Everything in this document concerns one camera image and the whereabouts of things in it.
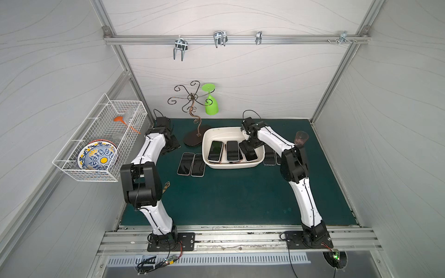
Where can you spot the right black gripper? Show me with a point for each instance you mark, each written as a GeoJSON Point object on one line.
{"type": "Point", "coordinates": [250, 141]}

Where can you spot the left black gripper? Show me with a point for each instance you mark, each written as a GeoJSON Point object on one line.
{"type": "Point", "coordinates": [172, 143]}

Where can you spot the diagonal phone white case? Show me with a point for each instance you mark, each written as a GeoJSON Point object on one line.
{"type": "Point", "coordinates": [278, 159]}

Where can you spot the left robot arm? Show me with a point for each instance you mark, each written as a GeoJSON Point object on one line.
{"type": "Point", "coordinates": [142, 185]}

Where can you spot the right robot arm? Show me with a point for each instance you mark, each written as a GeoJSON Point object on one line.
{"type": "Point", "coordinates": [294, 169]}

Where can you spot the white plastic storage box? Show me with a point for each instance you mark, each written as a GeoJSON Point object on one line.
{"type": "Point", "coordinates": [225, 134]}

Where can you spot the gold fork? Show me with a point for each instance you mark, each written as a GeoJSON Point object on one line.
{"type": "Point", "coordinates": [167, 185]}

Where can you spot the green plastic goblet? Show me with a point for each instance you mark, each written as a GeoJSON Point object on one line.
{"type": "Point", "coordinates": [211, 104]}

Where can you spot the brown translucent cup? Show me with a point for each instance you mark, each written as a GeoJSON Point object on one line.
{"type": "Point", "coordinates": [301, 138]}

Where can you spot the colourful patterned plate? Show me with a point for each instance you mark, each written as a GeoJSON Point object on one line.
{"type": "Point", "coordinates": [97, 155]}

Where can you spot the small metal hook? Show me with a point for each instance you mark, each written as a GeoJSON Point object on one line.
{"type": "Point", "coordinates": [258, 40]}

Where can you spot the metal clip hook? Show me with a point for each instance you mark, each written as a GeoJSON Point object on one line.
{"type": "Point", "coordinates": [220, 38]}

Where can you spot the metal double hook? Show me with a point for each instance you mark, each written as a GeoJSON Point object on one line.
{"type": "Point", "coordinates": [181, 46]}

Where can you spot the white vent strip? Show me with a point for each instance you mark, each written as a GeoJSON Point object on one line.
{"type": "Point", "coordinates": [280, 258]}

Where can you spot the round black puck device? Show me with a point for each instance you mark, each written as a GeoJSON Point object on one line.
{"type": "Point", "coordinates": [336, 260]}

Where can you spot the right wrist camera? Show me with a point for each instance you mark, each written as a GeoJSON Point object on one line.
{"type": "Point", "coordinates": [247, 122]}

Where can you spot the black wire cup stand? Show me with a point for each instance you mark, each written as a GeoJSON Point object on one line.
{"type": "Point", "coordinates": [195, 137]}

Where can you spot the white wire basket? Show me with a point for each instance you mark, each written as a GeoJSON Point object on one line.
{"type": "Point", "coordinates": [100, 125]}

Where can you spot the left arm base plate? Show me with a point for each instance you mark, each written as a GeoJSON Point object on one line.
{"type": "Point", "coordinates": [184, 241]}

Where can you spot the aluminium front rail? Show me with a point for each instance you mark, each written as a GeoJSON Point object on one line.
{"type": "Point", "coordinates": [132, 240]}

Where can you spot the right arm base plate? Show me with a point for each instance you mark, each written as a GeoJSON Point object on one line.
{"type": "Point", "coordinates": [299, 240]}

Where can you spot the aluminium cross rail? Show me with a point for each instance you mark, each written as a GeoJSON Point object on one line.
{"type": "Point", "coordinates": [128, 40]}

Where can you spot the metal bracket hook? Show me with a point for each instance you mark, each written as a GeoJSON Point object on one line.
{"type": "Point", "coordinates": [342, 39]}

